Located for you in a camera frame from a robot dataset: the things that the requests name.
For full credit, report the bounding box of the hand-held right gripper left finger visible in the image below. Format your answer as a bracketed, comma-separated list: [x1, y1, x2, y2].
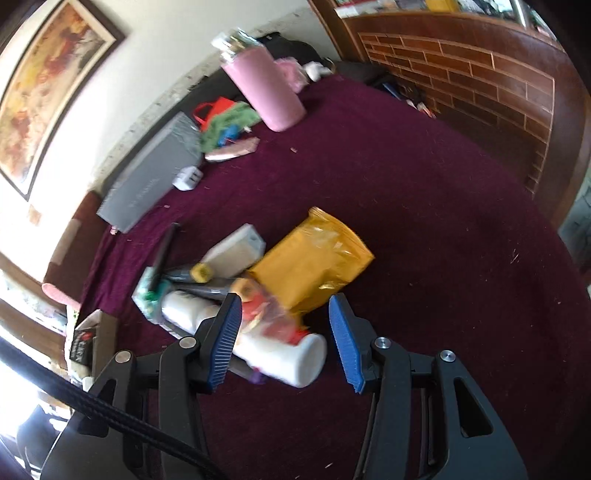
[41, 292, 243, 480]

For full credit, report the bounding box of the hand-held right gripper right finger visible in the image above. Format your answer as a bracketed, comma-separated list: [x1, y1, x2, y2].
[329, 294, 529, 480]

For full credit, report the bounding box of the black marker purple cap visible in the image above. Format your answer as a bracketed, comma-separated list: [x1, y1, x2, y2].
[228, 355, 267, 385]

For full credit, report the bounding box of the white plastic bottle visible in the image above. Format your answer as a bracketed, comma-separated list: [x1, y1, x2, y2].
[159, 290, 222, 335]

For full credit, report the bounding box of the red number candle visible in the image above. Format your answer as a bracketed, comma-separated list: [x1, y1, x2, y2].
[242, 295, 305, 344]

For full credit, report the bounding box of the white pill bottle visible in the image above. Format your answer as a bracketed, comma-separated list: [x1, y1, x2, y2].
[231, 330, 328, 388]

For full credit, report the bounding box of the black marker yellow cap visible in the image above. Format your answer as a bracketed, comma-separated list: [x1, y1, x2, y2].
[164, 263, 213, 283]

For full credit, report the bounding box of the green printed tissue packet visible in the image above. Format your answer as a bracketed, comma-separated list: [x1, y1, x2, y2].
[132, 267, 169, 320]

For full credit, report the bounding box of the black marker green cap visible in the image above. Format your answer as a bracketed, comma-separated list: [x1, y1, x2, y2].
[150, 223, 181, 294]

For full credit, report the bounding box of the brown cardboard box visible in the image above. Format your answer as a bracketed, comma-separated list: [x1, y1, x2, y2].
[65, 308, 120, 379]

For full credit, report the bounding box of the orange snack packet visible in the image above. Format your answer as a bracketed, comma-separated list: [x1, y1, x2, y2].
[249, 207, 375, 319]

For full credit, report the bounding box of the white small box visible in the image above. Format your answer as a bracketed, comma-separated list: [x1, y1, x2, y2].
[201, 224, 266, 280]

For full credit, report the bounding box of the black printed packet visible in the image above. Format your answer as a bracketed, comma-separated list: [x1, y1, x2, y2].
[68, 325, 98, 365]

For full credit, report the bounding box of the white USB charger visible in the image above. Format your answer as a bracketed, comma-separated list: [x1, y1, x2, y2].
[173, 166, 204, 191]

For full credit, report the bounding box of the pink pad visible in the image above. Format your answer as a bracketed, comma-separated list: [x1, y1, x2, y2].
[41, 282, 81, 308]

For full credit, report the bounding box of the maroon chair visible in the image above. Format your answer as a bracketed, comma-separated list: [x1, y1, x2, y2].
[44, 191, 107, 296]

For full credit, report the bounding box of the grey cardboard box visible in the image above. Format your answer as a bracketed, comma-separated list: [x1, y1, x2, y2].
[97, 112, 204, 234]

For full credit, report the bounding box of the pink white cream tube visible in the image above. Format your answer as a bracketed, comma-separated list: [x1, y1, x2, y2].
[204, 137, 260, 162]

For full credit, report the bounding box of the green cloth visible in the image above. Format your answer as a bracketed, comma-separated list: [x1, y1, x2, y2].
[199, 102, 262, 151]

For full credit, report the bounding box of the pink thermos bottle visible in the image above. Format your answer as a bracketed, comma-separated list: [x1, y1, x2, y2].
[211, 28, 306, 132]

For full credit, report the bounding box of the pink cloth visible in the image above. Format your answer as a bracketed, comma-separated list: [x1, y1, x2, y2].
[277, 56, 308, 92]

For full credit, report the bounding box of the white small object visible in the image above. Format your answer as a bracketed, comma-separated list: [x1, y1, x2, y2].
[302, 62, 333, 81]

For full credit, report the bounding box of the wooden brick-pattern cabinet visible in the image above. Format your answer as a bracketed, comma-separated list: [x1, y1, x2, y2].
[307, 0, 591, 217]

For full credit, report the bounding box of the dark grey cushion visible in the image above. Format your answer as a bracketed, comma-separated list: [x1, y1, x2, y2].
[259, 32, 324, 63]

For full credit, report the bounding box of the framed painting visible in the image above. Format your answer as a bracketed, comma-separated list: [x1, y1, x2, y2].
[0, 0, 126, 201]

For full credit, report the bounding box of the black braided cable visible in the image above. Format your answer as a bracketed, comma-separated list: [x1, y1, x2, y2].
[0, 339, 227, 480]

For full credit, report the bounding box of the red bag handle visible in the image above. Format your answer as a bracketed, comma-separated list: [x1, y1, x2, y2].
[193, 96, 236, 127]

